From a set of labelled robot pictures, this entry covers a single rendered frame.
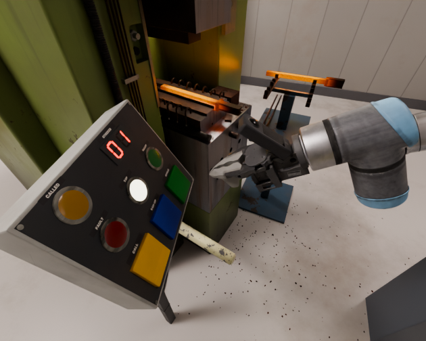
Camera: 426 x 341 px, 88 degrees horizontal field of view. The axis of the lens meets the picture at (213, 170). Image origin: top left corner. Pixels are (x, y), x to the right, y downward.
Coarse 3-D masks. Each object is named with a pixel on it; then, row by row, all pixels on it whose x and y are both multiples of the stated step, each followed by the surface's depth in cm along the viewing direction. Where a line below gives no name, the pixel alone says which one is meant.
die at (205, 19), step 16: (144, 0) 67; (160, 0) 64; (176, 0) 62; (192, 0) 59; (208, 0) 63; (224, 0) 69; (160, 16) 67; (176, 16) 64; (192, 16) 62; (208, 16) 66; (224, 16) 72; (192, 32) 65
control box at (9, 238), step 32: (96, 128) 43; (128, 128) 48; (64, 160) 36; (96, 160) 39; (128, 160) 45; (32, 192) 32; (64, 192) 32; (96, 192) 37; (128, 192) 42; (160, 192) 51; (0, 224) 29; (32, 224) 28; (64, 224) 31; (96, 224) 35; (128, 224) 41; (32, 256) 31; (64, 256) 30; (96, 256) 34; (128, 256) 39; (96, 288) 37; (128, 288) 37; (160, 288) 43
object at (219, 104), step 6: (168, 90) 100; (174, 90) 98; (180, 90) 98; (192, 96) 94; (198, 96) 93; (204, 96) 93; (210, 102) 90; (216, 102) 88; (222, 102) 89; (228, 102) 89; (216, 108) 89; (222, 108) 90; (228, 108) 88; (234, 108) 86; (240, 108) 86; (234, 114) 87
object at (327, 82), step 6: (270, 72) 130; (276, 72) 129; (282, 72) 129; (288, 78) 128; (294, 78) 127; (300, 78) 125; (306, 78) 124; (312, 78) 123; (318, 78) 123; (324, 78) 123; (330, 78) 120; (336, 78) 120; (324, 84) 122; (330, 84) 122; (336, 84) 121; (342, 84) 120
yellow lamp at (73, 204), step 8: (72, 192) 33; (80, 192) 34; (64, 200) 32; (72, 200) 33; (80, 200) 34; (64, 208) 32; (72, 208) 32; (80, 208) 34; (88, 208) 35; (64, 216) 31; (72, 216) 32; (80, 216) 33
